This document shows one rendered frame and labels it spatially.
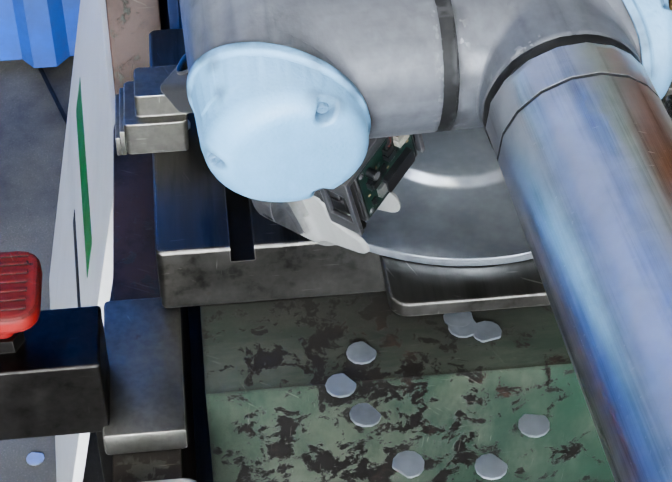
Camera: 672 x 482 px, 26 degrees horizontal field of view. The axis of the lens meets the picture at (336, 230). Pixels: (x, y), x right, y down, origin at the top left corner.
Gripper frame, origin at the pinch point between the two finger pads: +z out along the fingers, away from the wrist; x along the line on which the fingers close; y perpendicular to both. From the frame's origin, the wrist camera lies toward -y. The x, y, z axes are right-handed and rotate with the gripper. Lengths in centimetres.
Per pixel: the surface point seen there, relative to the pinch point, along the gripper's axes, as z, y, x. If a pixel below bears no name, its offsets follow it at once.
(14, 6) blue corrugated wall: 87, -119, 48
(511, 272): 2.8, 11.8, 3.9
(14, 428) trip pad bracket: 8.2, -14.7, -21.3
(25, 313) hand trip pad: -1.9, -13.0, -16.2
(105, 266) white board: 34.2, -35.7, 0.5
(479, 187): 4.5, 5.6, 9.5
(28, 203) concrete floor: 91, -94, 21
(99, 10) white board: 31, -55, 24
